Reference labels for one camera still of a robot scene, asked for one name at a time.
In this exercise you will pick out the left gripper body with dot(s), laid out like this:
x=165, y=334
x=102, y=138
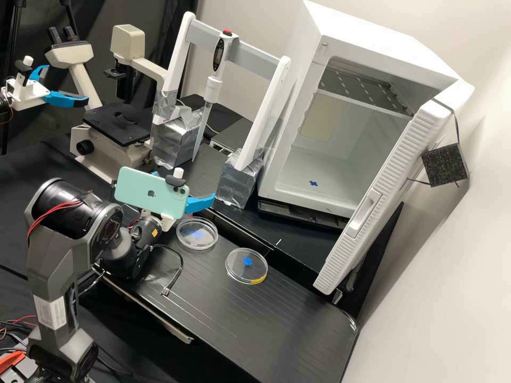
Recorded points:
x=28, y=95

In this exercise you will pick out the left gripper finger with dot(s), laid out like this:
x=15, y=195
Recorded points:
x=66, y=100
x=39, y=72

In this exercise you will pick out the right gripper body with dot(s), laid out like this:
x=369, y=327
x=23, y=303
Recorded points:
x=167, y=223

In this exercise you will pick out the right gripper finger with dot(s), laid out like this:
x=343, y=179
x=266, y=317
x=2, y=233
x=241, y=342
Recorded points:
x=197, y=204

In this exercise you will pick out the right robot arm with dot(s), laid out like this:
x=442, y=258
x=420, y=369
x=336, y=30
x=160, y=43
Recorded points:
x=52, y=255

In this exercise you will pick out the petri dish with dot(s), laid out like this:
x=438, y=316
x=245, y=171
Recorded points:
x=197, y=234

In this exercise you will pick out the cream microscope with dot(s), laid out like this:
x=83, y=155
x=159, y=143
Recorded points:
x=105, y=147

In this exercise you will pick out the white pipette stand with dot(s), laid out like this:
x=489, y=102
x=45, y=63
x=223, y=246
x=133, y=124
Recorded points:
x=259, y=123

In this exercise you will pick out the black platform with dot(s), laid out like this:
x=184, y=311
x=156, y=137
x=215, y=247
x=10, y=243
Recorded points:
x=239, y=323
x=295, y=243

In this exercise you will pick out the black tray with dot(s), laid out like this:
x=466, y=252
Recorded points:
x=303, y=219

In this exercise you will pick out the pipette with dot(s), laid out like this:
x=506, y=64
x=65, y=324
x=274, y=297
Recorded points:
x=218, y=56

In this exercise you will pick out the incubator door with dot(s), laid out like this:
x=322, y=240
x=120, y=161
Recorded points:
x=383, y=207

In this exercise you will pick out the white incubator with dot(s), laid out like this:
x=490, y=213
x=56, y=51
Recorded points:
x=359, y=40

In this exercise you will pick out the right wrist camera phone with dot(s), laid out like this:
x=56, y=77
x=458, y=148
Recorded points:
x=147, y=193

